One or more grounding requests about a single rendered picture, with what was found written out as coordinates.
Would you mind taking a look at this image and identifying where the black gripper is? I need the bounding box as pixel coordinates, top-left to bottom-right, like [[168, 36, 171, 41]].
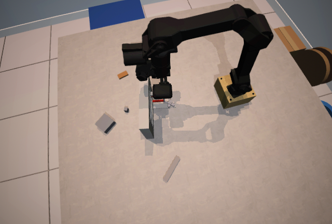
[[151, 62, 172, 99]]

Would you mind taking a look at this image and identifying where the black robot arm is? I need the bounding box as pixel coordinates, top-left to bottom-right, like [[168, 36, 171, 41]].
[[122, 4, 273, 98]]

